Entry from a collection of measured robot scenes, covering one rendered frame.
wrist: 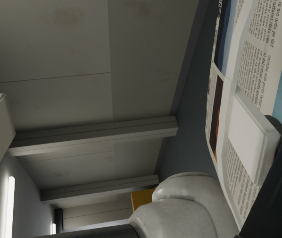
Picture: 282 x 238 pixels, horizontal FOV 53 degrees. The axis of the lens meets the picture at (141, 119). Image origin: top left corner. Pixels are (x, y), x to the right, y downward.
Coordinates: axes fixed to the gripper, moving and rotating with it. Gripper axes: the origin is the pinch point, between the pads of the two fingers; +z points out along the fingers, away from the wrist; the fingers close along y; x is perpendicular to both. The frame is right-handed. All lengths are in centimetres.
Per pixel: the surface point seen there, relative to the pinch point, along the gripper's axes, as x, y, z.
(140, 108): -192, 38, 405
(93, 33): -54, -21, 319
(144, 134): -243, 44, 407
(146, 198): -488, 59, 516
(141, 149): -326, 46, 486
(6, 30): -45, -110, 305
